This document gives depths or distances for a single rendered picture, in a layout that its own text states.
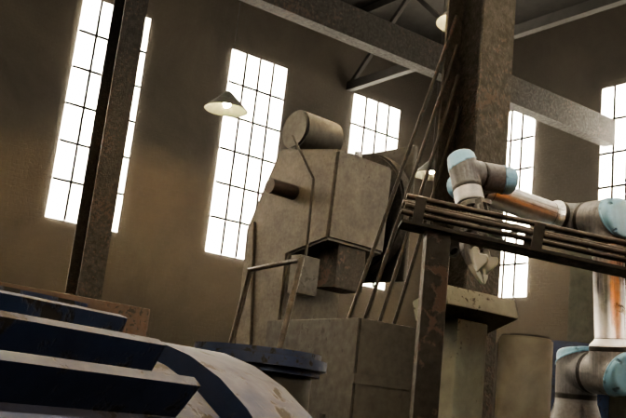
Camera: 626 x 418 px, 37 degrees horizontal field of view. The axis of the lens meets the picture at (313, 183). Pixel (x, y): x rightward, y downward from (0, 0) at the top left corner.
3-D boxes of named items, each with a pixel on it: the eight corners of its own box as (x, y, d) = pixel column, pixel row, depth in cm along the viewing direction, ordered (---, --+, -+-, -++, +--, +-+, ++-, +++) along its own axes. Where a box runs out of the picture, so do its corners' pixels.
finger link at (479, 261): (488, 274, 225) (481, 239, 230) (470, 283, 229) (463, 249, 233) (496, 276, 227) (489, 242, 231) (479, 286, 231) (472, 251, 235)
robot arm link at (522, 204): (579, 212, 284) (447, 163, 265) (605, 208, 274) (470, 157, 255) (574, 249, 281) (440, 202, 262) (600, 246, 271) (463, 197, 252)
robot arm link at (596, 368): (607, 394, 265) (603, 203, 274) (648, 397, 252) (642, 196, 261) (575, 394, 260) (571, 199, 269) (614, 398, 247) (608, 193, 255)
